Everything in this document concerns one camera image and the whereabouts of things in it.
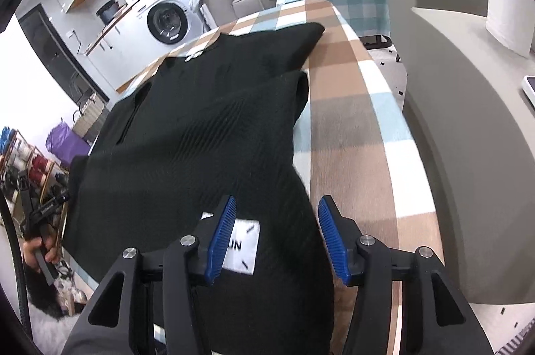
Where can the grey pot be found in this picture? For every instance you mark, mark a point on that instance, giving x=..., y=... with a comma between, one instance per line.
x=108, y=13

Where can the white counter cabinet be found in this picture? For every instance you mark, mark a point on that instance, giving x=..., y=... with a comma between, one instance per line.
x=121, y=45

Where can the woven basket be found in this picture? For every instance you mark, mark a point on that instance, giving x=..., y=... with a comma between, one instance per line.
x=90, y=118

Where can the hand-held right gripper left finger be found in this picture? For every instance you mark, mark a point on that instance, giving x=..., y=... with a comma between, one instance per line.
x=221, y=238

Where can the wooden shoe rack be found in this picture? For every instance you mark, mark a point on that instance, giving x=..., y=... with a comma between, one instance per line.
x=29, y=166

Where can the plaid covered table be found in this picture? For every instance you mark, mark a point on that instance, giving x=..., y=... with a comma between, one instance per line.
x=355, y=108

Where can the black knit sweater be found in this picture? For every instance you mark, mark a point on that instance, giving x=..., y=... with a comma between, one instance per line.
x=188, y=129

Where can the white paper sheet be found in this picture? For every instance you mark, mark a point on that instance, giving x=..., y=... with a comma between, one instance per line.
x=508, y=8

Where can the white device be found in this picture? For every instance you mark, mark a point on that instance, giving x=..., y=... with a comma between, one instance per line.
x=530, y=89

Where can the white washing machine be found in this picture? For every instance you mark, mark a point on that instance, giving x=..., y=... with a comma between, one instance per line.
x=167, y=20

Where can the black door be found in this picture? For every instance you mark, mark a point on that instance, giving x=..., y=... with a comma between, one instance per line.
x=54, y=49

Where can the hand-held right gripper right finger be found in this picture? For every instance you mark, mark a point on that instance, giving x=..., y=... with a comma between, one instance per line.
x=332, y=238

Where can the person's left hand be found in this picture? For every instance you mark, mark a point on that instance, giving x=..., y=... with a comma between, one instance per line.
x=31, y=252

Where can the small blue plaid table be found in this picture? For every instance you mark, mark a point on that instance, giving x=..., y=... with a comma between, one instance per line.
x=359, y=3

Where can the purple bag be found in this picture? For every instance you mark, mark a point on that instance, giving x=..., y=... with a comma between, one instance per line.
x=67, y=146

